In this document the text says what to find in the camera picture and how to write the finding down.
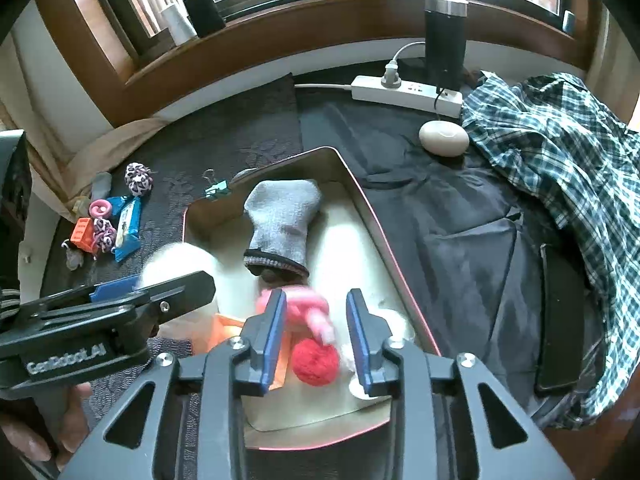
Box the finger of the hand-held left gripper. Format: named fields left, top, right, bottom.
left=90, top=270, right=217, bottom=332
left=20, top=275, right=143, bottom=313

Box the teal binder clip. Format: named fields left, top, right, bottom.
left=202, top=169, right=231, bottom=202

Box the orange packet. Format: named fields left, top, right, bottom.
left=192, top=312, right=291, bottom=391

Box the grey sock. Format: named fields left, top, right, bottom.
left=243, top=178, right=322, bottom=278

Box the striped grey cloth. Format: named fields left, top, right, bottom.
left=0, top=287, right=23, bottom=322

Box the wooden window frame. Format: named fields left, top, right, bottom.
left=35, top=0, right=606, bottom=127

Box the leopard print scrunchie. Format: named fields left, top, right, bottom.
left=92, top=217, right=118, bottom=254
left=124, top=162, right=153, bottom=197

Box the white fluffy plush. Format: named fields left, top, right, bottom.
left=140, top=242, right=223, bottom=322

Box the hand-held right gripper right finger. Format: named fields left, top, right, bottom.
left=346, top=288, right=576, bottom=480

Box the black phone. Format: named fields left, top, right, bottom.
left=534, top=242, right=589, bottom=395

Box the beige cloth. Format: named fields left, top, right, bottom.
left=0, top=95, right=166, bottom=222

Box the white cup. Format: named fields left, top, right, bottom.
left=161, top=2, right=198, bottom=45

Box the small grey toy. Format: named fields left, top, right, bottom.
left=62, top=240, right=84, bottom=271

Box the red yarn ball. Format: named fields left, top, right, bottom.
left=292, top=338, right=341, bottom=387

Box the white cotton wad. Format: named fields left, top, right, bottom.
left=341, top=307, right=416, bottom=401

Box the dark patterned mat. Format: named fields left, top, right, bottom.
left=45, top=72, right=301, bottom=311

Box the black cylinder appliance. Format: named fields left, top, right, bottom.
left=424, top=0, right=470, bottom=90

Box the metal tin container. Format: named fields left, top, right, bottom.
left=182, top=146, right=442, bottom=448

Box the grey cylinder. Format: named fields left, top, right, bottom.
left=91, top=171, right=113, bottom=201

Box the white oval stone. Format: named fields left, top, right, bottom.
left=418, top=120, right=471, bottom=157

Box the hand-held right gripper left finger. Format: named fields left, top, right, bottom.
left=65, top=289, right=288, bottom=480

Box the pink plush toy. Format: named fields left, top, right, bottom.
left=255, top=285, right=336, bottom=346

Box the person's left hand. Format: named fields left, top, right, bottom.
left=0, top=382, right=96, bottom=473

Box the plaid shirt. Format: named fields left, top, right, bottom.
left=460, top=72, right=640, bottom=429

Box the black box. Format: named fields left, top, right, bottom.
left=182, top=0, right=227, bottom=39

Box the white power strip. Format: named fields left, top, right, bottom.
left=351, top=75, right=464, bottom=119

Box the orange toy block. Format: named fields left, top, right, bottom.
left=70, top=217, right=97, bottom=254

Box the black jacket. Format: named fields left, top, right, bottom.
left=295, top=85, right=612, bottom=427

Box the white plug with cable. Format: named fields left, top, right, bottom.
left=382, top=41, right=426, bottom=86

